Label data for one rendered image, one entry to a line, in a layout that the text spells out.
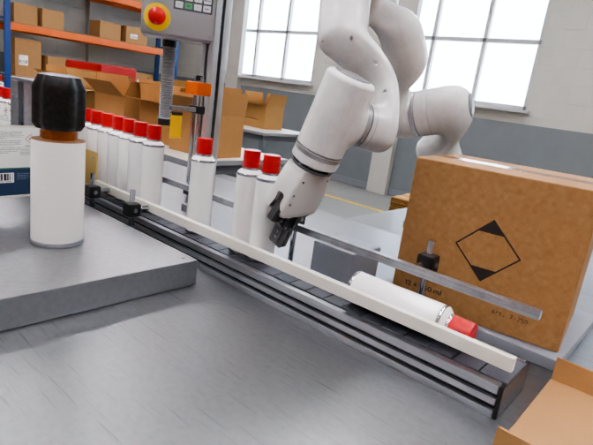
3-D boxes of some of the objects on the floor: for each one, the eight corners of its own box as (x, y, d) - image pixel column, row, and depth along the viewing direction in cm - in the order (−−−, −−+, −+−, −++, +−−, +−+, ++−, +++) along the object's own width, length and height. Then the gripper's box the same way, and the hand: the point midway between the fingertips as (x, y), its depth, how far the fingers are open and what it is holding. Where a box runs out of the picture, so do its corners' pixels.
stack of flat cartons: (385, 225, 517) (390, 196, 509) (406, 219, 559) (411, 192, 551) (444, 243, 481) (451, 211, 474) (462, 235, 524) (469, 206, 516)
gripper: (301, 170, 79) (260, 261, 87) (355, 169, 90) (314, 249, 98) (271, 147, 82) (235, 236, 91) (326, 147, 94) (289, 227, 102)
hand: (281, 234), depth 93 cm, fingers closed, pressing on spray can
